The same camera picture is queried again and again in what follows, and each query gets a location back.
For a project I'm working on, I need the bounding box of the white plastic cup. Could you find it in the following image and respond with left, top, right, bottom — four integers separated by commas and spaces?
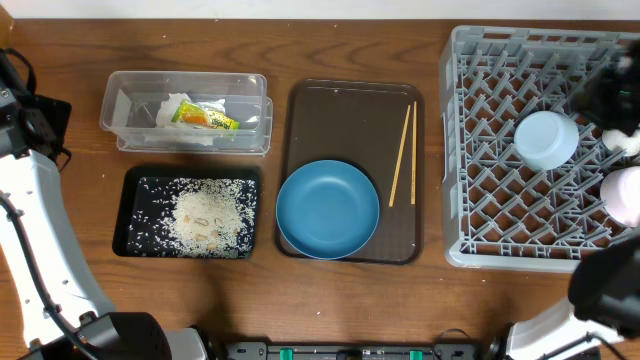
601, 129, 640, 157

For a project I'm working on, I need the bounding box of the light blue small bowl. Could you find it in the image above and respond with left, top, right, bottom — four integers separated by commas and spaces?
514, 111, 579, 171

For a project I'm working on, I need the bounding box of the pink bowl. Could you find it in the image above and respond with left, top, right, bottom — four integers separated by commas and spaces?
600, 166, 640, 228

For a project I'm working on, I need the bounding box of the white paper napkin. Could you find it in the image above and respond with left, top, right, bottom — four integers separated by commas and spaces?
144, 93, 223, 146

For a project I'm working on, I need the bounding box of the yellow green snack wrapper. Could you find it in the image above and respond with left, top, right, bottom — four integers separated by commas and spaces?
171, 100, 239, 130

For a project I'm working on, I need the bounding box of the white rice pile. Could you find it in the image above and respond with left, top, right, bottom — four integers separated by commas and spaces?
127, 177, 257, 259

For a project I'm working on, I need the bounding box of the wooden chopstick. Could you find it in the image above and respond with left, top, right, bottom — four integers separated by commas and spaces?
388, 104, 411, 208
411, 101, 417, 205

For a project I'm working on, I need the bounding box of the dark blue plate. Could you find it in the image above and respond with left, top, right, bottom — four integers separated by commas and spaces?
276, 160, 380, 260

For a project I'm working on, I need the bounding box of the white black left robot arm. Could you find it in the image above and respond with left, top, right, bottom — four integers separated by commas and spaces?
1, 48, 215, 359

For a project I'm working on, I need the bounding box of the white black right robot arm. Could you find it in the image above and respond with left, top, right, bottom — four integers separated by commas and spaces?
485, 42, 639, 359

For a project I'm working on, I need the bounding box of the grey dishwasher rack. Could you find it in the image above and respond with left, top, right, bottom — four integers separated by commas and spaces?
439, 26, 639, 273

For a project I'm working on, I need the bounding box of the clear plastic container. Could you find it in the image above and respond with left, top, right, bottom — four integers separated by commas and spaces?
100, 71, 268, 136

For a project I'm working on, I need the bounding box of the black plastic tray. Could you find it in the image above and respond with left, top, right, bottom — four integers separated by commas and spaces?
112, 164, 260, 259

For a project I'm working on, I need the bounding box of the dark brown serving tray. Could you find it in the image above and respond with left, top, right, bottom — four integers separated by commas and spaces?
282, 79, 424, 265

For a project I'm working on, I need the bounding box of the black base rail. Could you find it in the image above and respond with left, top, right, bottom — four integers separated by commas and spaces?
226, 342, 481, 360

